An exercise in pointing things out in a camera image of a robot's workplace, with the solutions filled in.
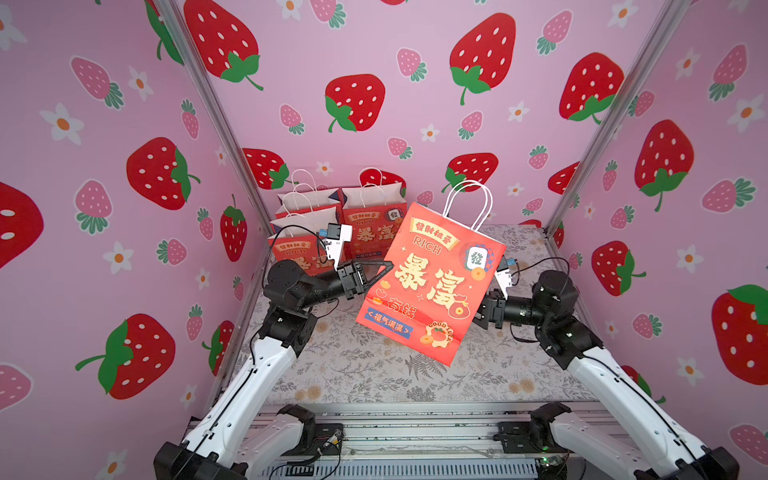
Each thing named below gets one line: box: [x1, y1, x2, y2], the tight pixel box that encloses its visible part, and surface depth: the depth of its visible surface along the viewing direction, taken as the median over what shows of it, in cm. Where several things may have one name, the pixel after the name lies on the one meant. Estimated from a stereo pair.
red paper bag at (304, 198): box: [275, 168, 347, 225], surface depth 95 cm
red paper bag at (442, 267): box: [356, 180, 506, 367], surface depth 58 cm
